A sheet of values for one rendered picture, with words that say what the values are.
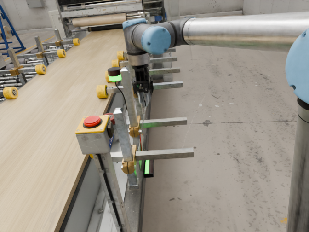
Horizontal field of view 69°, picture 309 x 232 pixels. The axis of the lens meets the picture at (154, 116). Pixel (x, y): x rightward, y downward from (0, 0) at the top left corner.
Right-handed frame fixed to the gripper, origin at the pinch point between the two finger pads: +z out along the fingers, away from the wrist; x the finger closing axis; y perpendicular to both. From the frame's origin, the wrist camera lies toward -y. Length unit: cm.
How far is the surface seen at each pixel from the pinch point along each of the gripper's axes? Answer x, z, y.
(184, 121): 18.3, 16.1, -6.3
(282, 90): 170, 101, -196
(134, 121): -7.1, 10.9, -2.1
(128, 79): -6.5, -11.5, -2.1
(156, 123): 3.4, 15.7, -6.3
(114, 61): -30, 4, -80
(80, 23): -111, -3, -258
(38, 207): -34, 11, 46
